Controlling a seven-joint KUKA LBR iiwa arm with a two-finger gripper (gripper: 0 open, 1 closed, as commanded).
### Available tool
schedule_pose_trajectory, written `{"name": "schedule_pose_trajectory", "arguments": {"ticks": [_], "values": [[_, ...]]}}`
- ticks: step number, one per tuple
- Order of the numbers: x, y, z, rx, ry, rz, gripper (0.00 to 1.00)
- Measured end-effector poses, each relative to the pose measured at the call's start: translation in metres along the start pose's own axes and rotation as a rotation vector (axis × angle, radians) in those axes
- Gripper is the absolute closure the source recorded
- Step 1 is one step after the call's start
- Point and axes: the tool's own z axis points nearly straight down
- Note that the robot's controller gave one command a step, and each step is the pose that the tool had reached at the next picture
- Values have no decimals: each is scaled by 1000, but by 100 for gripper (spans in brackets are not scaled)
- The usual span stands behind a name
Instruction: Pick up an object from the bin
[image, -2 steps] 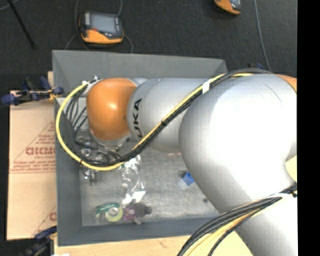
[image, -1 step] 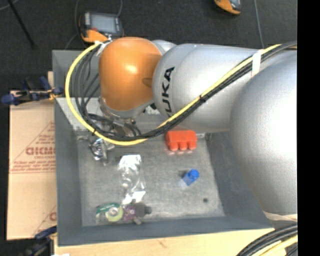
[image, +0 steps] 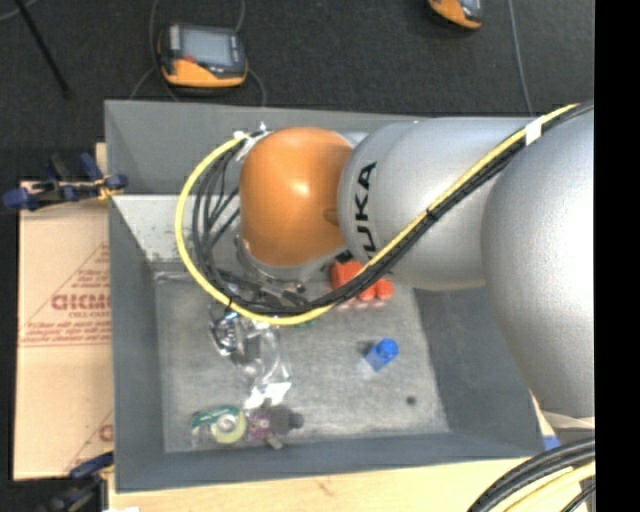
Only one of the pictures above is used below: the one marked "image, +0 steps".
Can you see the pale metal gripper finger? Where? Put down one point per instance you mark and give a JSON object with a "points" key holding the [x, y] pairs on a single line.
{"points": [[267, 352], [226, 334]]}

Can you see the white paper scrap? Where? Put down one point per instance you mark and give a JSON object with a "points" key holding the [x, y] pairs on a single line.
{"points": [[267, 392]]}

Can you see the dark grey small tool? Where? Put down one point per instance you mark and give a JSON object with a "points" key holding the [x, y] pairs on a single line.
{"points": [[285, 422]]}

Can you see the grey metal bin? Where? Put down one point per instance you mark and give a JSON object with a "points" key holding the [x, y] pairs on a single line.
{"points": [[330, 390]]}

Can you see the purple packet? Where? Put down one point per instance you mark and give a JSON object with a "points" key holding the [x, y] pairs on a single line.
{"points": [[257, 427]]}

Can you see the green and yellow tape roll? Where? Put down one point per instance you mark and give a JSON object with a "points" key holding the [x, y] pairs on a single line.
{"points": [[226, 426]]}

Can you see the red-orange plastic toy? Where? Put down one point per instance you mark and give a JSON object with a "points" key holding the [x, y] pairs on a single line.
{"points": [[344, 274]]}

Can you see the blue plastic cylinder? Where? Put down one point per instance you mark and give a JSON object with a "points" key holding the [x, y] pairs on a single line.
{"points": [[382, 352]]}

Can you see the brown cardboard board, red print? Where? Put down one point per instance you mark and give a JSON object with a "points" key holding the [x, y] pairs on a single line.
{"points": [[60, 300]]}

